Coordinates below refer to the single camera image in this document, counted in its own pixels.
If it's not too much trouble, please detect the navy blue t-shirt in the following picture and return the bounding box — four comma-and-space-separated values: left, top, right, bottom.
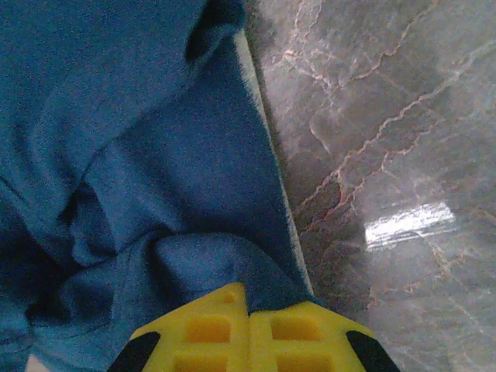
0, 0, 330, 372

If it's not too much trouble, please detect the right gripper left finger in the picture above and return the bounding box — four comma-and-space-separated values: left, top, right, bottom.
110, 282, 251, 372

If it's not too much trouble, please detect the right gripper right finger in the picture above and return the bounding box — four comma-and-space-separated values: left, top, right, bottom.
250, 301, 402, 372

